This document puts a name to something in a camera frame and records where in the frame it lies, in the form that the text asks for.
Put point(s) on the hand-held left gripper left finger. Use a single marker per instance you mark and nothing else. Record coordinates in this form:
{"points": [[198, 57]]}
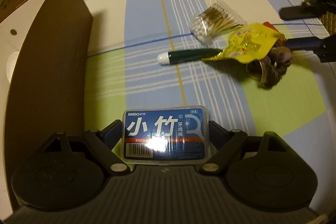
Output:
{"points": [[114, 132]]}

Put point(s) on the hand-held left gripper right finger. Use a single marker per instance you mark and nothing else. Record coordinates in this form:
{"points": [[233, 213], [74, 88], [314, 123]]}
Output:
{"points": [[216, 132]]}

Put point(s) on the red snack packet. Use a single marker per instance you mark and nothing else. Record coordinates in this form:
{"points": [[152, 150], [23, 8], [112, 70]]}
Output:
{"points": [[269, 26]]}

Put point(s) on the dark hair scrunchie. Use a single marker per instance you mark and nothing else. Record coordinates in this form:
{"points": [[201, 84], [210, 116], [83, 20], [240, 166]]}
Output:
{"points": [[273, 69]]}

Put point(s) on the blue floss pick box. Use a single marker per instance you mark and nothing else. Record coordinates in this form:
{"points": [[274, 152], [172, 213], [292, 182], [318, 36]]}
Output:
{"points": [[165, 134]]}

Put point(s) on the yellow snack packet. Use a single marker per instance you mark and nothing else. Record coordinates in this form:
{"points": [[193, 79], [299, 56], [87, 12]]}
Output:
{"points": [[249, 45]]}

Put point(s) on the dark green tube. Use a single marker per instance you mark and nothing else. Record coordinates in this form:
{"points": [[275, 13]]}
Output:
{"points": [[189, 56]]}

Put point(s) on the clear cotton swab pack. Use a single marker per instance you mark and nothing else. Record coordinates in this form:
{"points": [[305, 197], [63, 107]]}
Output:
{"points": [[215, 22]]}

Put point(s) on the brown storage box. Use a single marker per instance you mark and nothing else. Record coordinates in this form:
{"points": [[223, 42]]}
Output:
{"points": [[52, 69]]}

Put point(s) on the white rice spoon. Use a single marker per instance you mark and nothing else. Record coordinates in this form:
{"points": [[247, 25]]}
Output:
{"points": [[11, 67]]}

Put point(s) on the checked tablecloth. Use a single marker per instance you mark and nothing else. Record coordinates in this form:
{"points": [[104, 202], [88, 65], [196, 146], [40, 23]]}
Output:
{"points": [[147, 77]]}

